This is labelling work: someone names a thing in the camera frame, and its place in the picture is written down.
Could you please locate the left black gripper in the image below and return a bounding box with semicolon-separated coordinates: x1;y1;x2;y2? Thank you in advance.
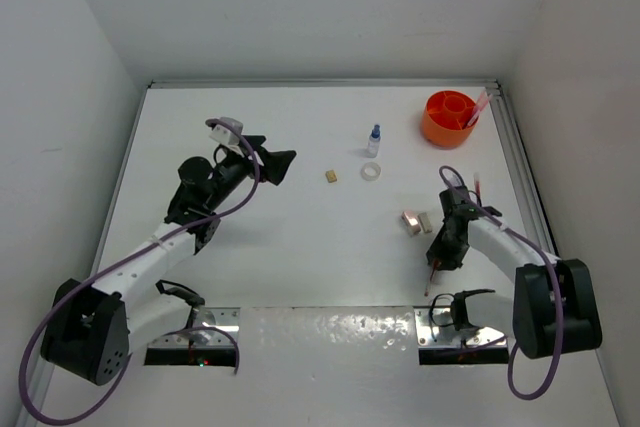
204;134;294;210

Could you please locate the red gel pen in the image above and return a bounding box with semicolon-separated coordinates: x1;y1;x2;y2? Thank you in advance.
424;259;440;297

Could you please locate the red pink barrel pen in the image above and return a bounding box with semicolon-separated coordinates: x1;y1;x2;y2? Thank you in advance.
460;96;494;131

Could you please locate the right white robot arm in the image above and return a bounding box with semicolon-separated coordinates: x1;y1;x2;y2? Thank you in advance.
426;185;603;359

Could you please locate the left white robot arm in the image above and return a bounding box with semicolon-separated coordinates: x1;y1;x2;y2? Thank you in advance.
40;134;297;386

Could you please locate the beige staple box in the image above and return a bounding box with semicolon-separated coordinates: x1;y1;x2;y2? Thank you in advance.
418;212;433;234

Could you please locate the pink white stapler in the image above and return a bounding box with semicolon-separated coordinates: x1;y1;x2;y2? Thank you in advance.
401;210;422;236

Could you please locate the tan eraser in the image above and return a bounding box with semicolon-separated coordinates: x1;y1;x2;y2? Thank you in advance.
325;170;337;183

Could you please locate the red clear cap pen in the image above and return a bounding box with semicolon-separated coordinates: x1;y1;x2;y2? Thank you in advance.
473;172;482;205

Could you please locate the clear tape roll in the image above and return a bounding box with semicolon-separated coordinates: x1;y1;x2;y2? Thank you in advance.
360;162;381;182

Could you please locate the blue cap spray bottle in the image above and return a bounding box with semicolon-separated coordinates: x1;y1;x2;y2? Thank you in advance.
366;124;381;158

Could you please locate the orange round pen holder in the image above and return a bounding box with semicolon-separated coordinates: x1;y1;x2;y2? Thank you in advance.
420;90;475;149

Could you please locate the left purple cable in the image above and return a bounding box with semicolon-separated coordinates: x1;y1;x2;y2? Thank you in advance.
18;118;262;422

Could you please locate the purple cable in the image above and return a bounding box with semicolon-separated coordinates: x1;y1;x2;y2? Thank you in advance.
18;118;262;422
438;165;566;401

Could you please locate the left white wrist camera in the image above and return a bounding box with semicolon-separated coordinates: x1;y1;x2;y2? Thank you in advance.
205;117;244;148

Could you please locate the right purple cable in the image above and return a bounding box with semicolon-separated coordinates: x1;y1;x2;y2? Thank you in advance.
438;165;566;401

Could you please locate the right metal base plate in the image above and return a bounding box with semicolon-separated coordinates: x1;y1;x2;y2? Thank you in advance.
414;306;508;350

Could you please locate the metal base plate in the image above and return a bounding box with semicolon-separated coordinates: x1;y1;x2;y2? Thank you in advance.
414;306;508;350
148;308;240;350

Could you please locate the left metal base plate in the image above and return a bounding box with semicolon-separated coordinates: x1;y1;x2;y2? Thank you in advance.
148;308;240;350

